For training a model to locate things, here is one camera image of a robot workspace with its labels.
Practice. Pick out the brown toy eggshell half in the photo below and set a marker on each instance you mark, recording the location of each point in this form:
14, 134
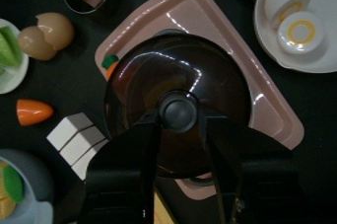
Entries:
56, 29
34, 45

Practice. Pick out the dark brown pot lid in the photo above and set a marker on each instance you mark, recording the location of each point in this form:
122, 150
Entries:
174, 70

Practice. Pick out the grey bowl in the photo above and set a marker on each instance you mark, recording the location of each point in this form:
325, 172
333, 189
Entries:
32, 175

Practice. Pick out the pink plastic tray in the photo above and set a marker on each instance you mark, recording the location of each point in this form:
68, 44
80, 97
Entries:
201, 11

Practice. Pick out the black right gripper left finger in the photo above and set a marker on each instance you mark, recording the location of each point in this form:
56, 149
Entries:
122, 168

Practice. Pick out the orange toy carrot tip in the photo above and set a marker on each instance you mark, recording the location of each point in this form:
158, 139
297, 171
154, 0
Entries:
32, 112

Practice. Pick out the toy carrot piece green top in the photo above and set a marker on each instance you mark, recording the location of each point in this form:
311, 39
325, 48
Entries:
109, 63

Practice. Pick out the yellow wooden toy piece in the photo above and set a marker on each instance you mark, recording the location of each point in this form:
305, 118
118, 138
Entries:
162, 213

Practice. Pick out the white bowl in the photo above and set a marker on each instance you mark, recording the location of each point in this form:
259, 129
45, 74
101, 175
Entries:
319, 60

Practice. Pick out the white plate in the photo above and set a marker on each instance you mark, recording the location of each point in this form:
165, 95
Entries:
14, 76

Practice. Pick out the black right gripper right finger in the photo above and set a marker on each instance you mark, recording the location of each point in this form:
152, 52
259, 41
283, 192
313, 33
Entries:
258, 175

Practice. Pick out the white segmented toy block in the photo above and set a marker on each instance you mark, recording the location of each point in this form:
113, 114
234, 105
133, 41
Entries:
74, 139

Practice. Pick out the green toy leaf piece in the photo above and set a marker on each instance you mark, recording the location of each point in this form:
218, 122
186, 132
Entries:
13, 183

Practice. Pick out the green toy vegetable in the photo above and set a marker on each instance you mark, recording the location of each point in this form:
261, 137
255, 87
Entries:
8, 48

